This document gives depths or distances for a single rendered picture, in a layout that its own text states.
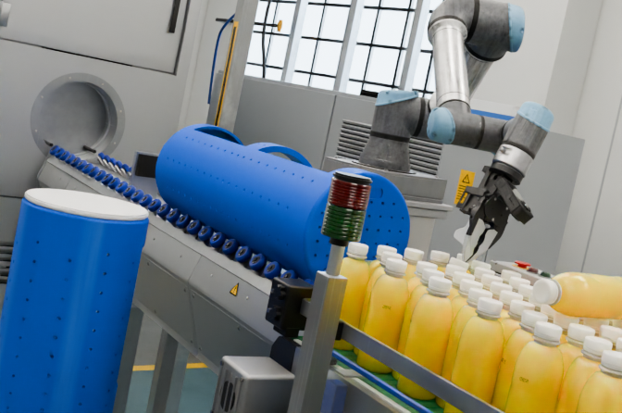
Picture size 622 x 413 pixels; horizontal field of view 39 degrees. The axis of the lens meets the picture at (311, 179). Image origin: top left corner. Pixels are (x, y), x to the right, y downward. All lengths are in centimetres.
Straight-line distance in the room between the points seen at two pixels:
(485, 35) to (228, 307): 91
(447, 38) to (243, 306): 79
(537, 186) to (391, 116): 140
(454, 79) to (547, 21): 281
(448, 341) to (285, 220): 57
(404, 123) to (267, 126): 225
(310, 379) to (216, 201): 94
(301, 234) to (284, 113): 274
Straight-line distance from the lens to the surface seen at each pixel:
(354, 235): 136
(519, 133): 187
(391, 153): 250
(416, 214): 249
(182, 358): 348
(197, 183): 237
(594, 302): 148
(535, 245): 388
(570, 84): 487
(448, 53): 209
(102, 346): 204
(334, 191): 136
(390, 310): 162
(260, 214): 205
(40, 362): 203
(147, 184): 309
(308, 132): 444
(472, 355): 144
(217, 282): 224
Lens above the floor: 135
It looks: 5 degrees down
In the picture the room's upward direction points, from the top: 12 degrees clockwise
